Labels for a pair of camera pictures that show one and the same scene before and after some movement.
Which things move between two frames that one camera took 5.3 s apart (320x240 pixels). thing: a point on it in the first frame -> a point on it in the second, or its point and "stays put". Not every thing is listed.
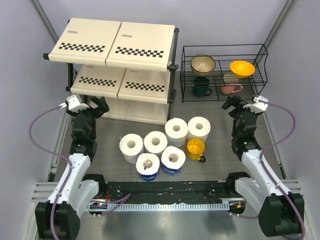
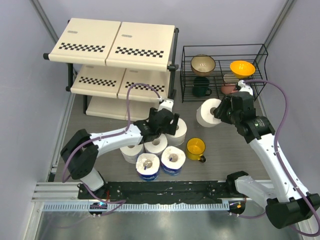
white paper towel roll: (176, 130) stays put
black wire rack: (222, 73) stays put
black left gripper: (101, 106) -> (171, 128)
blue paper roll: (148, 165) stays put
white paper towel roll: (198, 127) -> (205, 113)
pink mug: (230, 88) stays put
